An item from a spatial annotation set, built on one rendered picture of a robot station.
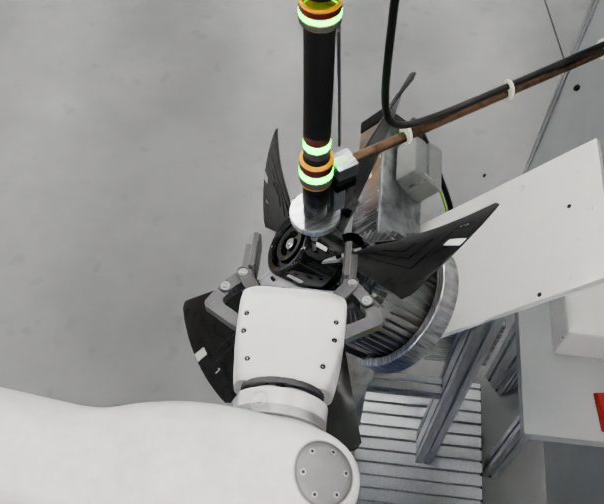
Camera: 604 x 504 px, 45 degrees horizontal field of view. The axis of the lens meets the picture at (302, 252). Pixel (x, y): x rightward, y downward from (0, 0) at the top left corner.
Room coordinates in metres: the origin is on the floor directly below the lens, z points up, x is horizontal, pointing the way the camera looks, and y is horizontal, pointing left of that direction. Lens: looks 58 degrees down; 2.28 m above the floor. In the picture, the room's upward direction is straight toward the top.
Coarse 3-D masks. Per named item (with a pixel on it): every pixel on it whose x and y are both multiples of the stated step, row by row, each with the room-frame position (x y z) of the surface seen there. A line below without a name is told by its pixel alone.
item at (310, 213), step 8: (312, 0) 0.56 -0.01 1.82; (320, 0) 0.56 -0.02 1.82; (328, 0) 0.56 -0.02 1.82; (304, 192) 0.57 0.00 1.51; (312, 192) 0.56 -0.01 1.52; (320, 192) 0.56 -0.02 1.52; (328, 192) 0.58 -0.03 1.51; (304, 200) 0.57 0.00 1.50; (312, 200) 0.56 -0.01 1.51; (320, 200) 0.56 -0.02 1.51; (328, 200) 0.58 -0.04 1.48; (304, 208) 0.57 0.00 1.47; (312, 208) 0.56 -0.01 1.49; (320, 208) 0.56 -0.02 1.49; (312, 216) 0.57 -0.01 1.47; (320, 216) 0.57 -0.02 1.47
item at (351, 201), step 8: (352, 200) 0.77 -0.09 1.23; (344, 208) 0.74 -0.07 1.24; (352, 208) 0.76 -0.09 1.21; (344, 216) 0.74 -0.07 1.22; (344, 224) 0.74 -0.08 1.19; (336, 256) 0.63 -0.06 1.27; (320, 264) 0.63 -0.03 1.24; (328, 264) 0.62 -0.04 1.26; (336, 264) 0.61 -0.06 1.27; (272, 280) 0.66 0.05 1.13
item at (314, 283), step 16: (288, 224) 0.73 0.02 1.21; (272, 240) 0.71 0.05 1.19; (304, 240) 0.66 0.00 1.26; (320, 240) 0.67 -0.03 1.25; (336, 240) 0.68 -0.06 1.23; (352, 240) 0.71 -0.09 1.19; (272, 256) 0.68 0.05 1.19; (288, 256) 0.65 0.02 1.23; (304, 256) 0.64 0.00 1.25; (320, 256) 0.64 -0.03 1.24; (272, 272) 0.64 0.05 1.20; (288, 272) 0.62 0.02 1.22; (304, 272) 0.62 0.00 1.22; (320, 272) 0.63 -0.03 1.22; (336, 272) 0.63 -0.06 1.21; (320, 288) 0.62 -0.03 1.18; (336, 288) 0.62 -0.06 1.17
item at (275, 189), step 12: (276, 132) 1.00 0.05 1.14; (276, 144) 0.97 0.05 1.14; (276, 156) 0.94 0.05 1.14; (276, 168) 0.92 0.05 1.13; (264, 180) 0.97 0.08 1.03; (276, 180) 0.90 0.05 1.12; (264, 192) 0.95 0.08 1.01; (276, 192) 0.88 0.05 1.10; (264, 204) 0.93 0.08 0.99; (276, 204) 0.88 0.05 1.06; (288, 204) 0.81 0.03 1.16; (264, 216) 0.92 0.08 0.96; (276, 216) 0.87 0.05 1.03; (288, 216) 0.79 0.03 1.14; (276, 228) 0.86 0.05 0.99
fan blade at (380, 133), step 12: (408, 84) 0.85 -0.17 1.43; (396, 96) 0.85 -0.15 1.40; (396, 108) 0.95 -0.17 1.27; (384, 120) 0.84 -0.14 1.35; (384, 132) 0.89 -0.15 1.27; (372, 144) 0.83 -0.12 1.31; (372, 156) 0.84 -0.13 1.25; (360, 168) 0.80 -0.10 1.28; (372, 168) 0.85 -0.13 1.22; (360, 180) 0.80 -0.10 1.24; (360, 192) 0.80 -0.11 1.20
